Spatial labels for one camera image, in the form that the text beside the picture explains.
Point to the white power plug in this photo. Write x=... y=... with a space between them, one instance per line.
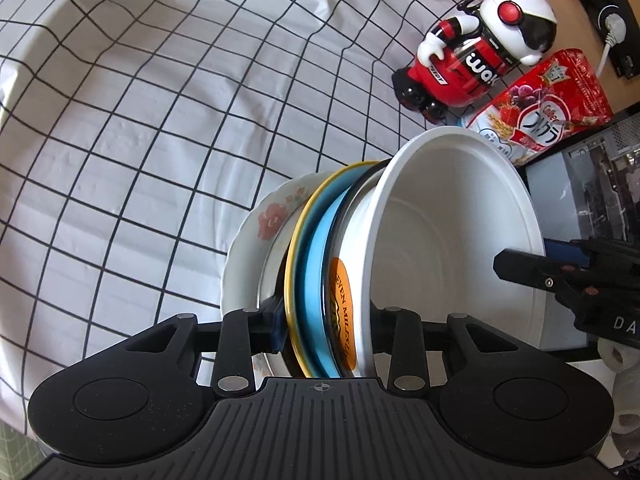
x=614 y=26

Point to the red and white robot toy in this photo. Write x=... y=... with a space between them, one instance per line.
x=465 y=60

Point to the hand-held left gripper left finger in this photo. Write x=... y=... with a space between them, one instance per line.
x=278 y=325

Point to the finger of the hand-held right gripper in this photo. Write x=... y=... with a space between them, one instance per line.
x=525 y=267
x=565 y=252

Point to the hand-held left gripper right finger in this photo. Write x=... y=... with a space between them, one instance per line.
x=405 y=345

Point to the white floral plate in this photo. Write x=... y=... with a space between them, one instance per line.
x=250 y=240

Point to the white bowl with orange logo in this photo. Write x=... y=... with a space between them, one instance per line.
x=450 y=240

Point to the computer case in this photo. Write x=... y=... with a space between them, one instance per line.
x=600 y=190

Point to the black checkered white tablecloth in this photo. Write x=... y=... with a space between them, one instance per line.
x=125 y=160

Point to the green cutting mat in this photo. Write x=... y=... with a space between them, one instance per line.
x=17 y=450

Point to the brown and yellow plate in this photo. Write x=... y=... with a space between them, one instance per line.
x=292 y=270

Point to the white and grey plush toy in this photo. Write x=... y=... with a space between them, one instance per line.
x=622 y=390

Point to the red cereal bag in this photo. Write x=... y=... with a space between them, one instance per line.
x=550 y=105

